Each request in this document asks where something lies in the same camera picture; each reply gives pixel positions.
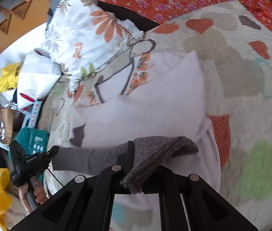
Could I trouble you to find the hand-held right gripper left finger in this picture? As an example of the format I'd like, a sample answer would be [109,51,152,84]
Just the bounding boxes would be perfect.
[9,140,135,231]

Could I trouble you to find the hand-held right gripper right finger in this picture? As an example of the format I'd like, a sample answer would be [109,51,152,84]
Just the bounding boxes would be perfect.
[142,165,259,231]

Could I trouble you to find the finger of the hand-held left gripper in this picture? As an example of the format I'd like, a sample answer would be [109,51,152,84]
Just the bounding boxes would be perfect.
[36,146,60,164]

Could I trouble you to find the grey knit tights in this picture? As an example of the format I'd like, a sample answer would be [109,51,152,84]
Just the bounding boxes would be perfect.
[52,136,199,194]

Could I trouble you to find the pink sweater with tree print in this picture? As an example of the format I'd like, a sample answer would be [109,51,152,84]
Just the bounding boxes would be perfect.
[70,52,221,210]

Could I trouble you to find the person's left hand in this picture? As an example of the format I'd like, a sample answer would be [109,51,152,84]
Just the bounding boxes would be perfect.
[18,179,48,205]

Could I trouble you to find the teal packet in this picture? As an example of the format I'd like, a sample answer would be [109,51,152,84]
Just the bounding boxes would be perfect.
[16,127,50,159]

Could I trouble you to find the yellow cloth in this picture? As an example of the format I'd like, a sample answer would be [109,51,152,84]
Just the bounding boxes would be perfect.
[0,168,13,230]

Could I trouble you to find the pastel dotted box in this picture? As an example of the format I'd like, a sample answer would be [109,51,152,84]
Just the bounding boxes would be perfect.
[20,100,43,129]

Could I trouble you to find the brown cardboard box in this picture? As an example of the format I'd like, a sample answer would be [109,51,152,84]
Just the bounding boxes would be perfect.
[0,106,16,145]

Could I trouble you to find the white paper bag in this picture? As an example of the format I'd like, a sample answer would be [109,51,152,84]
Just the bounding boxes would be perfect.
[17,50,62,109]

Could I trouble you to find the yellow plastic bag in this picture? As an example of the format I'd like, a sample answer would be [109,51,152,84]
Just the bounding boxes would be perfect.
[0,62,23,94]

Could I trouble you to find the cream heart-patterned quilt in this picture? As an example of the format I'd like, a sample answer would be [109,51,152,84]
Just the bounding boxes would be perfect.
[37,0,272,231]

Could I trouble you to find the white floral pillow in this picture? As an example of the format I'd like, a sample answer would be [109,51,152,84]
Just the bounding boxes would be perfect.
[41,0,144,97]

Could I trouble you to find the wooden stair railing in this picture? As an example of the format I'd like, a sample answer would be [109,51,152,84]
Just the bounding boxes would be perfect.
[0,0,66,82]

